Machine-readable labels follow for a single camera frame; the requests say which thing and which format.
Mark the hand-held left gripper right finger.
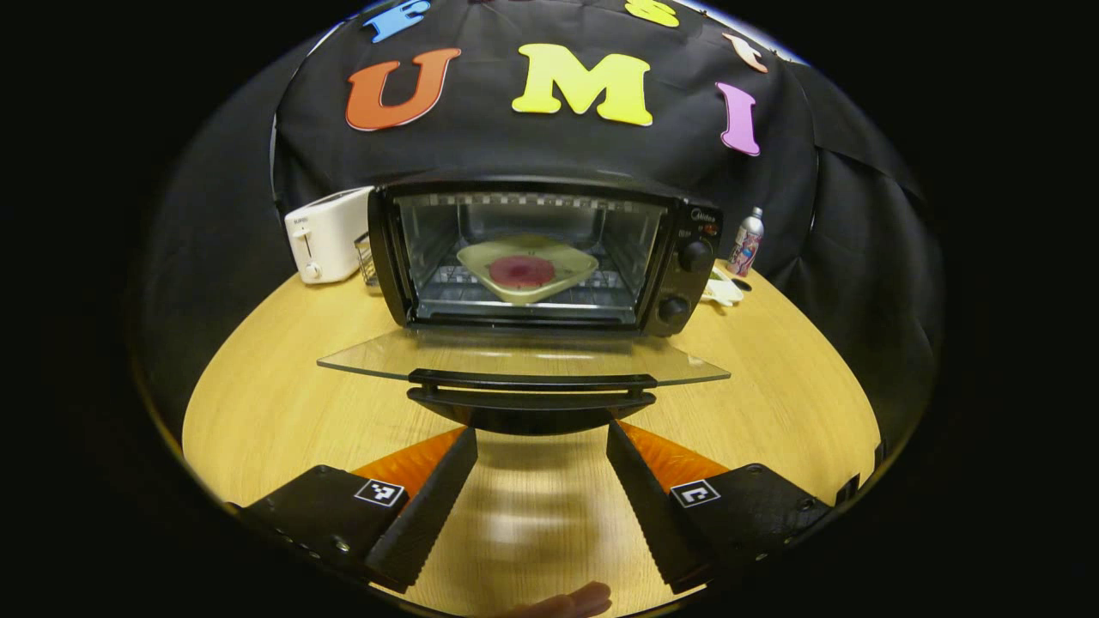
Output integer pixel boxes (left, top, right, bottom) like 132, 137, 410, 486
606, 420, 833, 596

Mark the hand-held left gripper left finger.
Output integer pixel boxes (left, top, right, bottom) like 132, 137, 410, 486
228, 426, 478, 594

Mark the black electric oven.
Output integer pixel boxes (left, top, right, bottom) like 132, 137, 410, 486
316, 176, 732, 435

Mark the pink round food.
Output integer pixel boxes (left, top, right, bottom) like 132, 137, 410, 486
489, 255, 556, 288

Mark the cream square plate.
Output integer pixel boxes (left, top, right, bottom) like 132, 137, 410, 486
457, 234, 599, 306

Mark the white divided spice tray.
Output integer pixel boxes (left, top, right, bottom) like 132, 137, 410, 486
700, 262, 744, 307

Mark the silver spray bottle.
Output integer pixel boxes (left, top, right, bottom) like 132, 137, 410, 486
727, 207, 765, 277

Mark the white toaster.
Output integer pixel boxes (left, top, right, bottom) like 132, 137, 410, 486
284, 186, 375, 285

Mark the black backdrop cloth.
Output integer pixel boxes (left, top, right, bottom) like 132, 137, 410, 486
129, 0, 945, 447

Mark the metal wire holder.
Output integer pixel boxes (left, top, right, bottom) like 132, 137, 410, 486
355, 232, 381, 288

